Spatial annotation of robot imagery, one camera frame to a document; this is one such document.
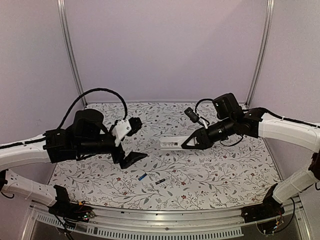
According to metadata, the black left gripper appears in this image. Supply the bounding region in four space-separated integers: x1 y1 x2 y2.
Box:
77 132 148 170

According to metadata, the blue battery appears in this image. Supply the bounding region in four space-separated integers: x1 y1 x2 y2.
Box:
138 173 147 181

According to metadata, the white remote control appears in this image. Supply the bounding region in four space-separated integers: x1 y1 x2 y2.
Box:
158 136 189 150

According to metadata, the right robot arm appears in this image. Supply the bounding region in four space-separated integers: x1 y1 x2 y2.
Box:
181 93 320 218

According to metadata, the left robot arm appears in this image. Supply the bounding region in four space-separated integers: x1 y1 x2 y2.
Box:
0 109 148 217

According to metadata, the black battery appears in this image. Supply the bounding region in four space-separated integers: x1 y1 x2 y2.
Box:
155 178 166 185

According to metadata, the floral patterned table mat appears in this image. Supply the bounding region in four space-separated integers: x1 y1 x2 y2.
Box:
49 102 281 211

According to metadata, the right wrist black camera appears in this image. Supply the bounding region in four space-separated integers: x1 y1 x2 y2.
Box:
184 107 200 123

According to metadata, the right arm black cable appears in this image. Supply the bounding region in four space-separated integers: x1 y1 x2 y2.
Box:
193 98 246 147

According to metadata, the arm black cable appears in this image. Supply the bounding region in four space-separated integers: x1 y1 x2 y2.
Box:
58 87 129 131
193 98 246 147

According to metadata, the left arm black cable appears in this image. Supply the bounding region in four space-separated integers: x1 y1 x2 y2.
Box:
58 87 129 131

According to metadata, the front aluminium rail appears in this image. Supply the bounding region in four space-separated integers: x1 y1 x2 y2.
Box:
22 196 313 240

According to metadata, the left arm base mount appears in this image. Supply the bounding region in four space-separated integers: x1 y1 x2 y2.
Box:
48 185 96 223

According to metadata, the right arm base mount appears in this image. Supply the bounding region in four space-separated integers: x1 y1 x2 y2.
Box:
241 200 285 235

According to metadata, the right aluminium frame post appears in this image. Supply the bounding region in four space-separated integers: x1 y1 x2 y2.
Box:
245 0 275 107

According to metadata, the aluminium frame post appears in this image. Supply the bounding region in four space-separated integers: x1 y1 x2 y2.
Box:
56 0 84 95
245 0 275 107

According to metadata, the left aluminium frame post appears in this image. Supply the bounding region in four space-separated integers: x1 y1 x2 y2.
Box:
56 0 84 95

